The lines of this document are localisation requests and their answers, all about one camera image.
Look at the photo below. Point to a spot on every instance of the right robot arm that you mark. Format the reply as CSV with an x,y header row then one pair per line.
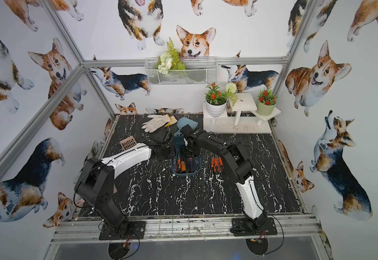
x,y
237,164

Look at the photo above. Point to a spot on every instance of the brown slotted scoop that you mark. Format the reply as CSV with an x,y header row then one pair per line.
x,y
128,143

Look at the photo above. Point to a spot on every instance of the green potted red flowers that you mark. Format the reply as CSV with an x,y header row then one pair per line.
x,y
266,102

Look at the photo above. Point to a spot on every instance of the white work glove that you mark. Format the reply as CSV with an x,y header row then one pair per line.
x,y
155,122

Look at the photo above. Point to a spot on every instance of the teal storage box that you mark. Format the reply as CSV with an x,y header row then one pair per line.
x,y
193,163

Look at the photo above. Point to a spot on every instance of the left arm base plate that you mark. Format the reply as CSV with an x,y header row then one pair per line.
x,y
128,230

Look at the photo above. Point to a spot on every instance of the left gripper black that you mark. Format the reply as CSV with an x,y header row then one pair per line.
x,y
162,150

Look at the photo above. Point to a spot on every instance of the blue plastic dustpan scoop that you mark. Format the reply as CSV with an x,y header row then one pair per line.
x,y
182,122

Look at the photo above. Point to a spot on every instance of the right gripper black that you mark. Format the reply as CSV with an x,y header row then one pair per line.
x,y
196,153

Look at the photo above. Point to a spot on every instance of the yellow cloth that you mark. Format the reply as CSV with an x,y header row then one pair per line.
x,y
172,121

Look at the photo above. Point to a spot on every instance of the white potted red flowers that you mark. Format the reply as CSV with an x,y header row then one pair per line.
x,y
217,100

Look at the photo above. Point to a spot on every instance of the white stepped stand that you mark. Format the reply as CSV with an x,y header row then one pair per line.
x,y
239,117

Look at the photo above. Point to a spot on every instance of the green white artificial plant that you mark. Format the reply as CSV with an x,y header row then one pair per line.
x,y
169,60

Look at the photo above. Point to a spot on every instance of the white wire wall basket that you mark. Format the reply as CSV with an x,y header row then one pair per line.
x,y
194,71

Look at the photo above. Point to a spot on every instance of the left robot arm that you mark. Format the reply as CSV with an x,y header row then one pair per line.
x,y
96,181

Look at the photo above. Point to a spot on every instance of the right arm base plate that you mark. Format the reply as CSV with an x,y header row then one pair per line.
x,y
247,227

